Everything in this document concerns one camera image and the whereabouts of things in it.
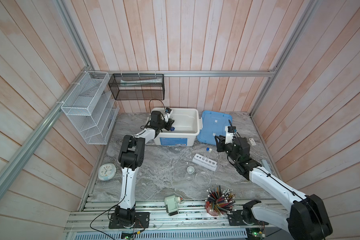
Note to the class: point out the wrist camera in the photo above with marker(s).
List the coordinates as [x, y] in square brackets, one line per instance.
[230, 134]
[167, 116]

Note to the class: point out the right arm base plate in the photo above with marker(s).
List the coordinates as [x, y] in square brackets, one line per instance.
[242, 218]

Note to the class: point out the blue plastic bin lid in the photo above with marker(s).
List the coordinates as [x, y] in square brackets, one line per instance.
[214, 124]

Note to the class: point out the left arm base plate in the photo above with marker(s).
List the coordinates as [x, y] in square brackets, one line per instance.
[137, 220]

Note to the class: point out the cup of coloured pencils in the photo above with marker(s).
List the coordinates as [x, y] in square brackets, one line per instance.
[220, 202]

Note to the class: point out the green white box device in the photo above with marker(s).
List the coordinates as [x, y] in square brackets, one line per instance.
[172, 204]

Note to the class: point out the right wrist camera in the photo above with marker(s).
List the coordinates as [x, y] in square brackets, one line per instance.
[230, 134]

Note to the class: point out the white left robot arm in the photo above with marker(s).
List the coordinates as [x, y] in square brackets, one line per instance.
[131, 157]

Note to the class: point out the black mesh wall shelf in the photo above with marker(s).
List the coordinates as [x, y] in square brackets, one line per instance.
[131, 87]

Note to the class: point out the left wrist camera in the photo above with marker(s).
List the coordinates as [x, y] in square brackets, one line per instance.
[167, 116]

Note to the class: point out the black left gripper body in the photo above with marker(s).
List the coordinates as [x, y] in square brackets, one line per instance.
[162, 124]

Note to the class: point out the blue capped test tube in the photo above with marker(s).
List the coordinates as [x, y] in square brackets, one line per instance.
[207, 153]

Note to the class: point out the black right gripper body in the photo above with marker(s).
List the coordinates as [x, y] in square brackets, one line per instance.
[228, 149]

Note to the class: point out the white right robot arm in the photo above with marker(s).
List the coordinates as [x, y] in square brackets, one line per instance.
[304, 217]

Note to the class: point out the white wire wall rack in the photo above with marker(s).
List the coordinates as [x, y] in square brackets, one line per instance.
[90, 107]

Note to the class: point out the white plastic storage bin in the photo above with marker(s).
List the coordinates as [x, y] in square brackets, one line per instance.
[187, 125]

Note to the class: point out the aluminium horizontal wall rail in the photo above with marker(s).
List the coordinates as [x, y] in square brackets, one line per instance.
[221, 73]

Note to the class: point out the white test tube rack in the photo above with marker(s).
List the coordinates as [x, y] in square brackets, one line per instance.
[205, 162]

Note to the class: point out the small glass dish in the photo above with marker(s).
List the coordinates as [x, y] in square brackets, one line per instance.
[190, 170]

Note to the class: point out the round white wall clock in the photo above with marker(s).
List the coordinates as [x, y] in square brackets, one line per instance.
[106, 172]

